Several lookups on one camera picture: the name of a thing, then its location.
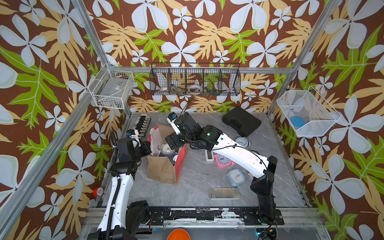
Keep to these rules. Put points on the white wire basket right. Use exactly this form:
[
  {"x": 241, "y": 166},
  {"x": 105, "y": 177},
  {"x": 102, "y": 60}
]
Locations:
[{"x": 309, "y": 104}]

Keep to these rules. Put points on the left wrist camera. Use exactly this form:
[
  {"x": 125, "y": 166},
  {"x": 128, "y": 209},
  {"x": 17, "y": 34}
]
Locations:
[{"x": 134, "y": 135}]

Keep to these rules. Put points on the blue object in basket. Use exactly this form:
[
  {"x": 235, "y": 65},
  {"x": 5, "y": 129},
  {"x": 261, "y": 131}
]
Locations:
[{"x": 298, "y": 122}]

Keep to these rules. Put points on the white wire basket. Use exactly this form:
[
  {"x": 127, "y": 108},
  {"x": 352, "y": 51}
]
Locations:
[
  {"x": 309, "y": 104},
  {"x": 111, "y": 87}
]

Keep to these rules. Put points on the beige twin-bell alarm clock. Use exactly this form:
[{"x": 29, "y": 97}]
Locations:
[{"x": 243, "y": 141}]

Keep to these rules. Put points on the red emergency button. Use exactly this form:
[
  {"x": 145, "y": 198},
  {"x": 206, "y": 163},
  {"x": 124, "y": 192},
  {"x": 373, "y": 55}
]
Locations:
[{"x": 98, "y": 192}]

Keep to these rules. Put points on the small white digital clock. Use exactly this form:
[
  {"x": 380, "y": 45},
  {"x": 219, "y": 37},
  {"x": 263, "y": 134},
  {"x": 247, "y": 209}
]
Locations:
[{"x": 209, "y": 156}]

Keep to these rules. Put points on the blue square alarm clock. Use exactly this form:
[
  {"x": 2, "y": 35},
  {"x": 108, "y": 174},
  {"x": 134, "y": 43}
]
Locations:
[{"x": 236, "y": 177}]

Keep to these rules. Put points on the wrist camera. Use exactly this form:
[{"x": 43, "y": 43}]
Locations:
[
  {"x": 134, "y": 135},
  {"x": 171, "y": 118}
]

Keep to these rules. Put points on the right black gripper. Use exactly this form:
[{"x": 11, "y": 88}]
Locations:
[{"x": 174, "y": 137}]

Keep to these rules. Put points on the red burlap canvas bag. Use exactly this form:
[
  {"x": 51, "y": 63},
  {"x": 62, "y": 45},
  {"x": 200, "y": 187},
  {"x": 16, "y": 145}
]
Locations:
[{"x": 165, "y": 165}]

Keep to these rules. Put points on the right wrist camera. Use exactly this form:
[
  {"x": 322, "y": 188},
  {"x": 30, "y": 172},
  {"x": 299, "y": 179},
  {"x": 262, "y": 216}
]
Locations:
[{"x": 171, "y": 118}]

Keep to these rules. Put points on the black wire basket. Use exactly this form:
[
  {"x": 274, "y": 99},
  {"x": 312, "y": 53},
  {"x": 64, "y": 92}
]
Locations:
[{"x": 216, "y": 79}]

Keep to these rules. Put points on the pink twin-bell alarm clock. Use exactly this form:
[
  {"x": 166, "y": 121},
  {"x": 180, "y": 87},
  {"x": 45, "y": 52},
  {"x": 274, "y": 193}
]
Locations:
[{"x": 223, "y": 162}]

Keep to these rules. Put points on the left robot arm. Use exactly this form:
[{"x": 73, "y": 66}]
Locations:
[{"x": 121, "y": 221}]

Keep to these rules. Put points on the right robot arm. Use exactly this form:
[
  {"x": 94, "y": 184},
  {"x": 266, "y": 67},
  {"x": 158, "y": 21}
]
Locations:
[{"x": 210, "y": 138}]

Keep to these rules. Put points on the white wire basket left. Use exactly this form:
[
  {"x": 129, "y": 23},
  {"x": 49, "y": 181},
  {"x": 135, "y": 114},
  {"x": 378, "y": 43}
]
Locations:
[{"x": 111, "y": 87}]

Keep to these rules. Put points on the black socket set holder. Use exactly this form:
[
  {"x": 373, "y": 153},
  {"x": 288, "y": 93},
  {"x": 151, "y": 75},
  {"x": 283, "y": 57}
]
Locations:
[{"x": 141, "y": 125}]

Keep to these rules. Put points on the black mounting rail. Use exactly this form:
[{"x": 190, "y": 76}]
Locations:
[{"x": 248, "y": 216}]

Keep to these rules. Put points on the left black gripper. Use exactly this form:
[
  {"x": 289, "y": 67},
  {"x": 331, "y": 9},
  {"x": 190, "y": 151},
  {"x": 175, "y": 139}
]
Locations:
[{"x": 145, "y": 146}]

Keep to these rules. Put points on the orange bowl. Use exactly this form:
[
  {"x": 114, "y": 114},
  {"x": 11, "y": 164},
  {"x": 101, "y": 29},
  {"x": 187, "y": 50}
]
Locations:
[{"x": 179, "y": 234}]

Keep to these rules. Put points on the black plastic tool case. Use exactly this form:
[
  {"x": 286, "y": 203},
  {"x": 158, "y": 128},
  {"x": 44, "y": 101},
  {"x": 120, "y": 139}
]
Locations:
[{"x": 242, "y": 121}]

